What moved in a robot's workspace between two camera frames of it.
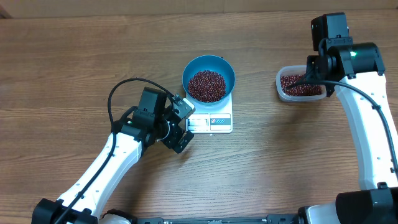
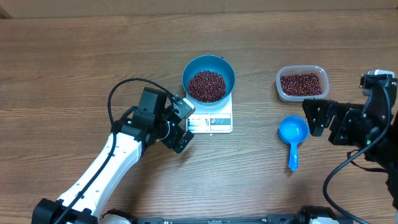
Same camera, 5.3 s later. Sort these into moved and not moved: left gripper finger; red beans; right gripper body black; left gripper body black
Moved: right gripper body black
Not moved: red beans; left gripper body black; left gripper finger
